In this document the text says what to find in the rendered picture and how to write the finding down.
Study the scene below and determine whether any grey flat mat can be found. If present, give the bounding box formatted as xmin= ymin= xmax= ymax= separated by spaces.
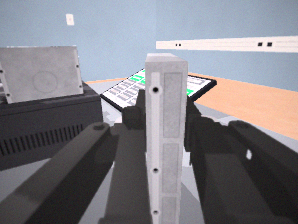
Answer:
xmin=0 ymin=80 xmax=298 ymax=224

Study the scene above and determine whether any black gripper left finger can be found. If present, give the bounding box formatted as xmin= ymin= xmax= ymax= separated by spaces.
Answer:
xmin=0 ymin=89 xmax=153 ymax=224

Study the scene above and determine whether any black-framed status screen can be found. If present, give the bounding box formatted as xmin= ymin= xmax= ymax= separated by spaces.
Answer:
xmin=100 ymin=68 xmax=217 ymax=112

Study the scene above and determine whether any white hard drive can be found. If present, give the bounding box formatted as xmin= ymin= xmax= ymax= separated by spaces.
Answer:
xmin=145 ymin=53 xmax=189 ymax=224
xmin=0 ymin=46 xmax=84 ymax=104

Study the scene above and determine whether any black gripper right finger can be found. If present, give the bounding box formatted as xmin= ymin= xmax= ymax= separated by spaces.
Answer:
xmin=184 ymin=94 xmax=298 ymax=224

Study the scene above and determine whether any black drive dock housing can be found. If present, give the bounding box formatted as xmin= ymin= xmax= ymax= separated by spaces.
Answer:
xmin=0 ymin=79 xmax=104 ymax=171

